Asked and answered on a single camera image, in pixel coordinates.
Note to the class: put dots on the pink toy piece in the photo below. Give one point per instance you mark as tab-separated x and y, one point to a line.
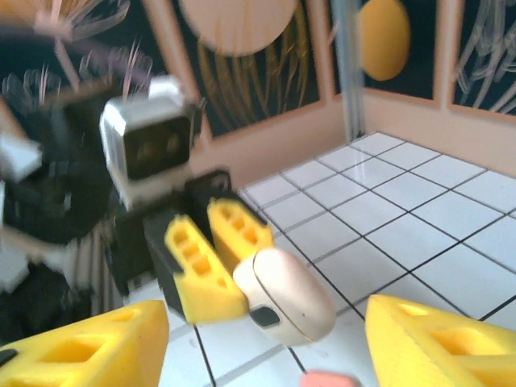
290	290

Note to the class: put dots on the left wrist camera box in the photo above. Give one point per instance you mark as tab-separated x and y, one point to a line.
153	149

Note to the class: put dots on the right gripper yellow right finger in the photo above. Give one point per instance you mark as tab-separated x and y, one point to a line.
403	342

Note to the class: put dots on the aluminium corner post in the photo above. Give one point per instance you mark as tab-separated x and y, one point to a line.
348	80

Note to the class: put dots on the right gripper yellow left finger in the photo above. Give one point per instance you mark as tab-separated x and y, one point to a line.
133	346

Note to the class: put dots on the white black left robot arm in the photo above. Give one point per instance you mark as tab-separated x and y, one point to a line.
48	201

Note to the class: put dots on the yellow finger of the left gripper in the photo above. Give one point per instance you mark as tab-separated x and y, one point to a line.
201	298
227	254

